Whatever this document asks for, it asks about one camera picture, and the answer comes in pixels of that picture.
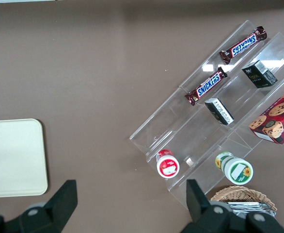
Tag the red strawberry yogurt cup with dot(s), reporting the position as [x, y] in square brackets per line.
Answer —
[167, 165]

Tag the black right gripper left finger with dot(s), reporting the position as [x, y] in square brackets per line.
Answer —
[57, 206]

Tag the clear acrylic tiered shelf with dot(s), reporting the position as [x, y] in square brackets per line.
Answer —
[180, 126]

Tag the green sunflower yogurt cup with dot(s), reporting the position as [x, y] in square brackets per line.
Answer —
[236, 170]

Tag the woven wicker basket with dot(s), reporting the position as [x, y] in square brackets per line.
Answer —
[234, 193]

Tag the small shelf label tag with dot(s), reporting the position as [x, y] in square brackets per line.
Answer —
[189, 161]

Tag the black box with gold print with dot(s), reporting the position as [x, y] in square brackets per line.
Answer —
[259, 74]

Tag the red plaid cookie box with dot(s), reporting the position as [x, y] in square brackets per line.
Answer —
[277, 119]

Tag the Snickers chocolate bar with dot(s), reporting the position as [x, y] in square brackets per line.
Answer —
[206, 86]
[244, 45]

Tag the cream plastic tray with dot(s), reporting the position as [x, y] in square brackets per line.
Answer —
[13, 157]

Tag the silver foil package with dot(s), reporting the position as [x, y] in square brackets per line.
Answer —
[248, 206]

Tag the black box with white label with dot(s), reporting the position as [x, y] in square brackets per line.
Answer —
[219, 111]

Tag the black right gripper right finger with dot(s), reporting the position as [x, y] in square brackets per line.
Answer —
[200, 208]

